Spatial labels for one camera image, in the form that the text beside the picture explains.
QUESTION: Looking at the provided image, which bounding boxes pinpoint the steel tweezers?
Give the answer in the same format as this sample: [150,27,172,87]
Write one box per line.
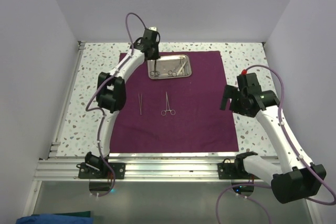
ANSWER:
[138,93,142,115]

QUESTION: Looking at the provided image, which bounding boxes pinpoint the steel forceps with ring handles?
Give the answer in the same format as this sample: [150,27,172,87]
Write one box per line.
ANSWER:
[161,92,176,116]

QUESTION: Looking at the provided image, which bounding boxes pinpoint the steel scissors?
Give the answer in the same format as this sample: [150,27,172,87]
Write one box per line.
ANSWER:
[149,60,160,78]

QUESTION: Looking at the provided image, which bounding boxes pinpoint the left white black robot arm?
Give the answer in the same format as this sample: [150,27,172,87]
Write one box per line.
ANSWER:
[85,27,161,178]

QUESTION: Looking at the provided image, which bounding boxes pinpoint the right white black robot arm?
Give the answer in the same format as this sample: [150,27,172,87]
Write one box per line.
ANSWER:
[220,73,326,204]

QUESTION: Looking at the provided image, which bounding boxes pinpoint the stainless steel instrument tray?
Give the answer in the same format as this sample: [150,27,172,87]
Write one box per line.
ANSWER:
[147,54,192,80]

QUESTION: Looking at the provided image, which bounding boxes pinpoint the steel clamp in tray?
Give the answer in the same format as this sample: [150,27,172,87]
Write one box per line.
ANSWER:
[161,70,177,78]

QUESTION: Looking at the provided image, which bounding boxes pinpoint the steel flat instrument in tray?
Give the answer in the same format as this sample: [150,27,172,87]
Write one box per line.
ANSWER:
[176,61,187,76]

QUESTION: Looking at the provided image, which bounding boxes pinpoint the green cloth piece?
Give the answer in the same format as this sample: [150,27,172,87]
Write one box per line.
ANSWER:
[58,211,91,218]

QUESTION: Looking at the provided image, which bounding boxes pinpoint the blue cloth bundle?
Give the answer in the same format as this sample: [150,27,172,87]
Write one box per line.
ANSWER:
[16,214,93,224]

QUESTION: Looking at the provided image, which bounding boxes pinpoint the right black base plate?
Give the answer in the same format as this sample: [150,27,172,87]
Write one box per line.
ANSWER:
[217,158,239,180]

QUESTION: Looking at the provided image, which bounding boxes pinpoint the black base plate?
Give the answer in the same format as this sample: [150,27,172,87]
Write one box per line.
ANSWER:
[76,162,125,179]
[217,158,239,180]

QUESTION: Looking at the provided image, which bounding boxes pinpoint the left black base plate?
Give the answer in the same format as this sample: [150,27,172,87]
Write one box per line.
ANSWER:
[76,162,125,179]

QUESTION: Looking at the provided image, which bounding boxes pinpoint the aluminium left side rail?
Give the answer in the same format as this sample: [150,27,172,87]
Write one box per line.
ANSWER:
[47,41,86,159]

